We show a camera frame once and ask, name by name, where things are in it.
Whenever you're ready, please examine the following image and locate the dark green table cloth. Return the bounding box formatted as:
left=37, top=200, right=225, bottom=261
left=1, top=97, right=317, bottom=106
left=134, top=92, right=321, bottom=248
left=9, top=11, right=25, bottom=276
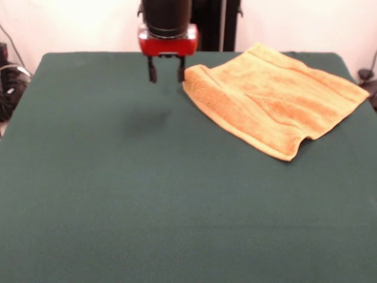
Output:
left=0, top=51, right=377, bottom=283

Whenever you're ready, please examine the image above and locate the tan terry towel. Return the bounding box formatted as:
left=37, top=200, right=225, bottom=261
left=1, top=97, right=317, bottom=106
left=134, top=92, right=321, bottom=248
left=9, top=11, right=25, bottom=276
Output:
left=181, top=42, right=371, bottom=162

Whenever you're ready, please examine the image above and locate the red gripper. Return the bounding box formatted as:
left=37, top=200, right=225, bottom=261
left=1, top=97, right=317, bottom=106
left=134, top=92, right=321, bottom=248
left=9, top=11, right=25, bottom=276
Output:
left=137, top=24, right=200, bottom=84

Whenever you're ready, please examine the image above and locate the black floor equipment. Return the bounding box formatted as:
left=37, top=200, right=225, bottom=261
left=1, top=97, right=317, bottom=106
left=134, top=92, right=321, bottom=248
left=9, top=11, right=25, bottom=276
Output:
left=0, top=42, right=32, bottom=122
left=358, top=68, right=377, bottom=111

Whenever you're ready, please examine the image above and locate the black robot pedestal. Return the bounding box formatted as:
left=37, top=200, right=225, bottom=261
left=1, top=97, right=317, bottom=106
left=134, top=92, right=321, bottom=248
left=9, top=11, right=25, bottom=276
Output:
left=135, top=0, right=244, bottom=53

